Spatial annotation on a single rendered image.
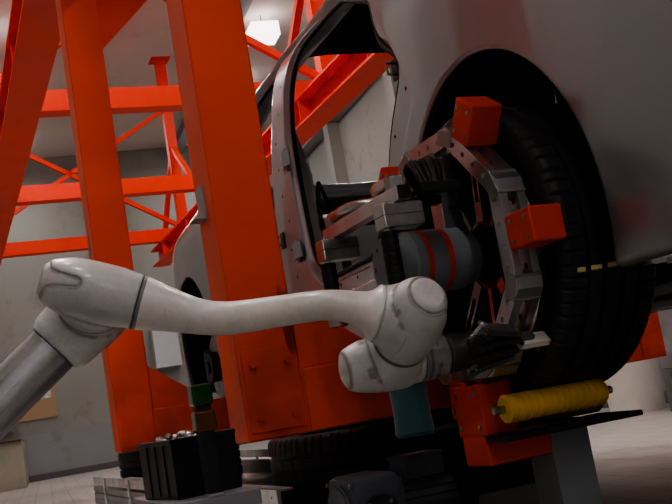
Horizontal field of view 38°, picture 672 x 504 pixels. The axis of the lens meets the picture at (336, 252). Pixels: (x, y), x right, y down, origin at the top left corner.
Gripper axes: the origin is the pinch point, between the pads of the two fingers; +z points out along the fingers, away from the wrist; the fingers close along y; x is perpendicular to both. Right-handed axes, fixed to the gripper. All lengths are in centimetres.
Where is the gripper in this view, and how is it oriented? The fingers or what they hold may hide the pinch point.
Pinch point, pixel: (532, 340)
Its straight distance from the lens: 202.3
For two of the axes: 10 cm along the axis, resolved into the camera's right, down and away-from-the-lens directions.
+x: -3.7, -5.5, 7.5
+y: 1.3, -8.3, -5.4
